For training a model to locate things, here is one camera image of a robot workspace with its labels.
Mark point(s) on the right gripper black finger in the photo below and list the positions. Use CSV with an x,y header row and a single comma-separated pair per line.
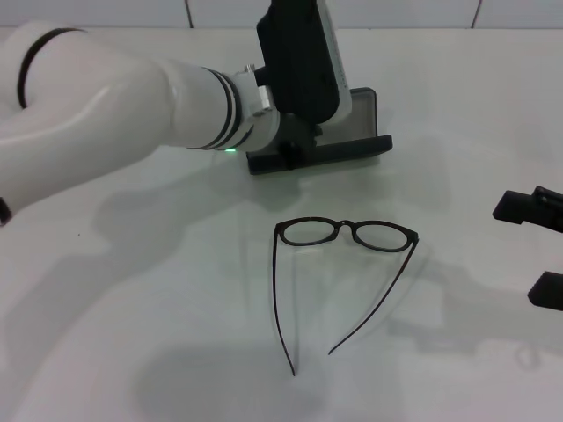
x,y
547,290
519,208

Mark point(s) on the black glasses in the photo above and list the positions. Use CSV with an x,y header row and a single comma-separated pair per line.
x,y
346,225

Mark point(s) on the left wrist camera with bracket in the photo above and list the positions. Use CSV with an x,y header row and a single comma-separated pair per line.
x,y
299,57

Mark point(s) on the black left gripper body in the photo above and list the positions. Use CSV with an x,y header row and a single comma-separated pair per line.
x,y
299,138

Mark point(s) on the black glasses case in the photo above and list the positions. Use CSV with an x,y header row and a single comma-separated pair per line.
x,y
352,151

